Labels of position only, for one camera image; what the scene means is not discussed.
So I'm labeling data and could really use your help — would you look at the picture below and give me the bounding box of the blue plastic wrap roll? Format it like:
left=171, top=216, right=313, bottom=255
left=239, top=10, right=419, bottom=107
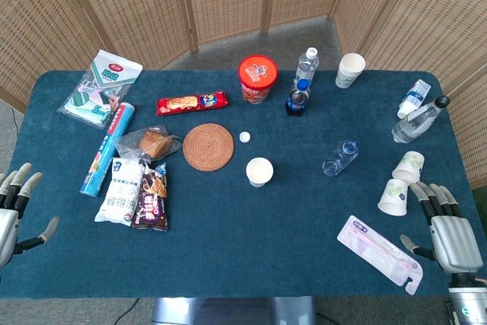
left=78, top=102, right=136, bottom=198

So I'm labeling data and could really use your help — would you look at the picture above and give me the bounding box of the bread in clear bag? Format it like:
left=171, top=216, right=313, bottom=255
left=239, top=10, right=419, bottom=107
left=114, top=125, right=183, bottom=162

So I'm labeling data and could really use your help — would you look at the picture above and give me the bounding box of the red biscuit pack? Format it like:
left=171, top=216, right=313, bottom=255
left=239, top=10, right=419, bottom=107
left=156, top=91, right=229, bottom=117

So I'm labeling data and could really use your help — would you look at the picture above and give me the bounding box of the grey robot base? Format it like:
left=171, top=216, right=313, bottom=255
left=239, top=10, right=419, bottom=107
left=151, top=296, right=317, bottom=325

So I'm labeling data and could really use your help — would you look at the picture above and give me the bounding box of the black floor cable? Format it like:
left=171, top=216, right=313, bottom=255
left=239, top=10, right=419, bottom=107
left=113, top=297, right=142, bottom=325

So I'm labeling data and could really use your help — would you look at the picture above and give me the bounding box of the woven folding screen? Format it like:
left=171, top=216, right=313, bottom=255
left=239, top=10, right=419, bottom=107
left=0, top=0, right=487, bottom=189

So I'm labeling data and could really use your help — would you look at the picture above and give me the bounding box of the small water bottle blue label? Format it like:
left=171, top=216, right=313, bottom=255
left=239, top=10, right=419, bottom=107
left=396, top=78, right=432, bottom=119

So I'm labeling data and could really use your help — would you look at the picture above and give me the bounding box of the green white dishcloth pack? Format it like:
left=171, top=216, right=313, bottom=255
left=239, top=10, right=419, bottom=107
left=56, top=49, right=144, bottom=130

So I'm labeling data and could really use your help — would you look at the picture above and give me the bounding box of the clear water bottle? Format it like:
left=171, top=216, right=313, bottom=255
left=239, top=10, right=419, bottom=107
left=321, top=139, right=359, bottom=177

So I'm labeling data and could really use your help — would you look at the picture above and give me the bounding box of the brown chocolate snack bag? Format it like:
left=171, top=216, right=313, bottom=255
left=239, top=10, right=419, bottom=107
left=131, top=163, right=170, bottom=231

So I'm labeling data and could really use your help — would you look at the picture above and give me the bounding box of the paper cup green leaf print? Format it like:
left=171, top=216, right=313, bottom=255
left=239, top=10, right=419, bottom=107
left=392, top=151, right=425, bottom=183

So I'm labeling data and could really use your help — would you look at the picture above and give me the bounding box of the clear bottle black cap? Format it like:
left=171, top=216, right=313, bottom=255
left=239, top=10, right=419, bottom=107
left=391, top=95, right=451, bottom=145

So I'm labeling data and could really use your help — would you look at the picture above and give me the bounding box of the white detergent bag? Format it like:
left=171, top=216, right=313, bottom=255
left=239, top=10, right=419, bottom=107
left=94, top=157, right=145, bottom=227

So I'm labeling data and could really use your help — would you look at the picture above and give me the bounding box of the white paper cup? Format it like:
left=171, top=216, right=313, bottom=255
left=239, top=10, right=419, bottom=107
left=245, top=157, right=275, bottom=188

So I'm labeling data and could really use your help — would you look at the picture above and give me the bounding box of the cola bottle blue cap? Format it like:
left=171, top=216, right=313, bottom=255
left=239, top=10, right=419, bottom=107
left=285, top=78, right=312, bottom=117

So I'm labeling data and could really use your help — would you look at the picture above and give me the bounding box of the round woven rattan coaster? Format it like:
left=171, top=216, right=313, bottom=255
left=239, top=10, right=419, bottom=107
left=182, top=123, right=235, bottom=172

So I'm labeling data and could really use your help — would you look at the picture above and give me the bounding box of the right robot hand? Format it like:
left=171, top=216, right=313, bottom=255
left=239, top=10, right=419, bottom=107
left=399, top=181, right=485, bottom=275

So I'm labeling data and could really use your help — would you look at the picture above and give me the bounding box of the blue table cloth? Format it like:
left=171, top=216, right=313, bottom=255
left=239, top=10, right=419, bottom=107
left=0, top=69, right=487, bottom=299

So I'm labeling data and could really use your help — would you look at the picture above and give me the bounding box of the paper cup blue flower print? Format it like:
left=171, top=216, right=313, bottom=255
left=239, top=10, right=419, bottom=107
left=377, top=178, right=411, bottom=216

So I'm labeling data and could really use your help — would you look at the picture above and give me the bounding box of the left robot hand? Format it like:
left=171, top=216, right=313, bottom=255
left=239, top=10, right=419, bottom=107
left=0, top=162, right=60, bottom=269

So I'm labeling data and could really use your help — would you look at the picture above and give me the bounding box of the stack of paper cups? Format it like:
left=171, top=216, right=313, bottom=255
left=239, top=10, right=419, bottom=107
left=335, top=53, right=367, bottom=90

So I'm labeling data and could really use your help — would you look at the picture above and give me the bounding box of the orange instant noodle cup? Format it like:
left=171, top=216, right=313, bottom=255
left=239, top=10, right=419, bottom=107
left=237, top=54, right=279, bottom=106

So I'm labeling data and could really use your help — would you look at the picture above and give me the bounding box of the clear bottle white cap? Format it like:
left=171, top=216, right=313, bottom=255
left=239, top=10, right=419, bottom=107
left=294, top=46, right=320, bottom=86

